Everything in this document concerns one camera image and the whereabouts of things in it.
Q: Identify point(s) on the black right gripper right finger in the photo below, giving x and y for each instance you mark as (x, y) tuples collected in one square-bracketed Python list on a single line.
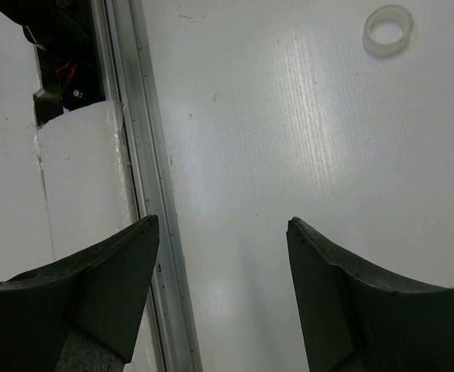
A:
[(357, 316)]

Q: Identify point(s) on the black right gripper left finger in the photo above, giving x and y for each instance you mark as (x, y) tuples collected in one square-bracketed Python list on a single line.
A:
[(83, 312)]

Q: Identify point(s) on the white front cover panel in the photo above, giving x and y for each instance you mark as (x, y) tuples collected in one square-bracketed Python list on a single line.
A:
[(87, 177)]

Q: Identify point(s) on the aluminium rail frame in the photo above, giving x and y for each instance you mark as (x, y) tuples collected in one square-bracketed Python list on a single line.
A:
[(127, 75)]

